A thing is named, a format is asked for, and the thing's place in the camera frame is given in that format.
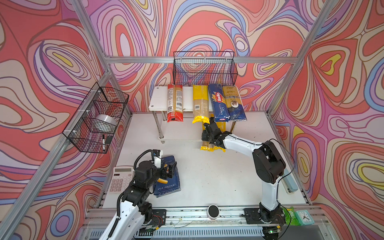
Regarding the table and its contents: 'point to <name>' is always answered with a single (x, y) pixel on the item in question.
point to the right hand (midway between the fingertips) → (206, 136)
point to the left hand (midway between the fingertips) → (170, 160)
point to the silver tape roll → (106, 120)
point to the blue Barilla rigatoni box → (173, 185)
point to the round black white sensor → (213, 211)
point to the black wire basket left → (90, 129)
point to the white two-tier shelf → (172, 131)
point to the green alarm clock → (304, 217)
